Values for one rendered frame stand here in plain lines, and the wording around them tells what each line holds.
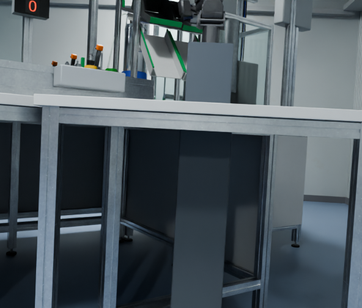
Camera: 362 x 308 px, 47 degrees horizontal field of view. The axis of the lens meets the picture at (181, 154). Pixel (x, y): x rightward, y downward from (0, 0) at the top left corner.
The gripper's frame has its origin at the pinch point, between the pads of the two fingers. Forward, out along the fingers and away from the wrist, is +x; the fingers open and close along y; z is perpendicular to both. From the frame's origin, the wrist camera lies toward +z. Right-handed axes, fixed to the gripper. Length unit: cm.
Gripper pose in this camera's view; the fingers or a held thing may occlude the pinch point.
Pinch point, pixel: (192, 16)
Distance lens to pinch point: 177.1
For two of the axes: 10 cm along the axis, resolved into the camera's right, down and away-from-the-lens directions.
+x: -5.2, 1.8, 8.4
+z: -1.3, -9.8, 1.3
